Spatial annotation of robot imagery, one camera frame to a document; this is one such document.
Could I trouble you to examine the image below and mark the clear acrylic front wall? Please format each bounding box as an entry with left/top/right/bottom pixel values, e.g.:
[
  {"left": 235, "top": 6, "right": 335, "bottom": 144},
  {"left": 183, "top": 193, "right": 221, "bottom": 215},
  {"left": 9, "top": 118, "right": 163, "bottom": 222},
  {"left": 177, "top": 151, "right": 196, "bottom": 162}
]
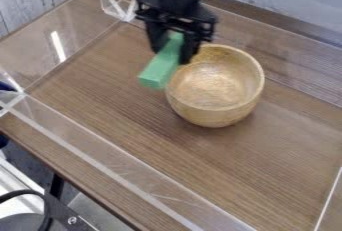
[{"left": 0, "top": 69, "right": 256, "bottom": 231}]

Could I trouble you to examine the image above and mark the blue object at left edge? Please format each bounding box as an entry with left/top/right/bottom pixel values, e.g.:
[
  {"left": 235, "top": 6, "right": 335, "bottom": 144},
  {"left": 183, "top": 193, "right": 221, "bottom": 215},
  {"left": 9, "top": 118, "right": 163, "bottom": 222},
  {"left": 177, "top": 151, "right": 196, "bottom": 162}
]
[{"left": 0, "top": 81, "right": 16, "bottom": 92}]

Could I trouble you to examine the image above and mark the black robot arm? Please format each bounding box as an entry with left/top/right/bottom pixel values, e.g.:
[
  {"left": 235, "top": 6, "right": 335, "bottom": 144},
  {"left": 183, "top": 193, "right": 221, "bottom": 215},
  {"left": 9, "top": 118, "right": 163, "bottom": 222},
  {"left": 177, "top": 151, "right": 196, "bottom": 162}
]
[{"left": 134, "top": 0, "right": 217, "bottom": 64}]

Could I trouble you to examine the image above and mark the grey metal base plate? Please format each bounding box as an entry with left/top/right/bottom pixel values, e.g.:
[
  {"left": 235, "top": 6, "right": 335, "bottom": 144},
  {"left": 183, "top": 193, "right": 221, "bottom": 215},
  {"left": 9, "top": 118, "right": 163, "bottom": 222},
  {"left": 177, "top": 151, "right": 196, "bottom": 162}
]
[{"left": 45, "top": 194, "right": 98, "bottom": 231}]

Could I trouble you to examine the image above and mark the light wooden bowl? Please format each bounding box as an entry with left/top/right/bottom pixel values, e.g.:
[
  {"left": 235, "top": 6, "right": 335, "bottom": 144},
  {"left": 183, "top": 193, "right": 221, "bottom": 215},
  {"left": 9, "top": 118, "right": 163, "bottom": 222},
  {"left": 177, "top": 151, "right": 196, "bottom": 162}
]
[{"left": 165, "top": 44, "right": 265, "bottom": 128}]

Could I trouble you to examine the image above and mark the clear acrylic corner bracket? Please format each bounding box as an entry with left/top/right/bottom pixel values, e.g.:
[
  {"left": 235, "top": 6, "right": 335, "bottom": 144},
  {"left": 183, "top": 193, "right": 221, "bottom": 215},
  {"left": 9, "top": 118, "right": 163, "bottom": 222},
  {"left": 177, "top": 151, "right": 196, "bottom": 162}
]
[{"left": 100, "top": 0, "right": 137, "bottom": 22}]

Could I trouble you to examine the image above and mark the green rectangular block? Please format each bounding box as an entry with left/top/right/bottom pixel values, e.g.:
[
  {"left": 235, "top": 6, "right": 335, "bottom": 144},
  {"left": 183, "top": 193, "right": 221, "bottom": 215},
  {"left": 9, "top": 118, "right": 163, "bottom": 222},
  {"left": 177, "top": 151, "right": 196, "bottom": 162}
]
[{"left": 137, "top": 33, "right": 184, "bottom": 89}]

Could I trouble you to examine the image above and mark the black table leg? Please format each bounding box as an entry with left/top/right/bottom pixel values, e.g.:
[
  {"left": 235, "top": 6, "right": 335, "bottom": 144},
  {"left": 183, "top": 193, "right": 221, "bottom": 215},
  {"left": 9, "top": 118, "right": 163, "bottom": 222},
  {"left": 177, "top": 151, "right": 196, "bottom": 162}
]
[{"left": 49, "top": 174, "right": 64, "bottom": 199}]

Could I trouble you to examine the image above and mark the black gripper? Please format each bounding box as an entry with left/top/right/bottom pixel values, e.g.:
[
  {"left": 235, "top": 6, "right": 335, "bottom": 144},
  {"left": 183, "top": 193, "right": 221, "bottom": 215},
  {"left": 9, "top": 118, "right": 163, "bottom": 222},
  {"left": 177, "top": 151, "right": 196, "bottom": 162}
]
[{"left": 134, "top": 0, "right": 217, "bottom": 65}]

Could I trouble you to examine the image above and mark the black cable loop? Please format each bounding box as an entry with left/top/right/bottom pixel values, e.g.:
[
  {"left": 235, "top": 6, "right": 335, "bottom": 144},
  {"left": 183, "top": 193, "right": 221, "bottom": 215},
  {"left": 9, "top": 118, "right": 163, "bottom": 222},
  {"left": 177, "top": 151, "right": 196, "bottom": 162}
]
[{"left": 0, "top": 188, "right": 54, "bottom": 231}]

